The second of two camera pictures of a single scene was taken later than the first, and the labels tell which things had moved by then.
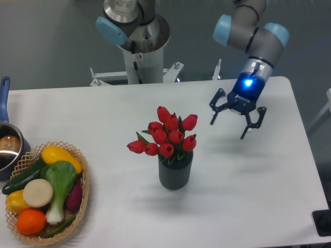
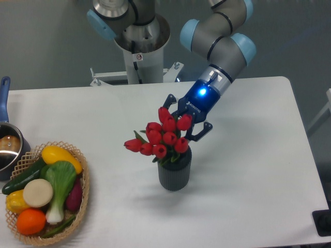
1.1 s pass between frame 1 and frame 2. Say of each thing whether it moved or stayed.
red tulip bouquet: stayed
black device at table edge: stayed
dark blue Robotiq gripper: moved
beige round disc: stayed
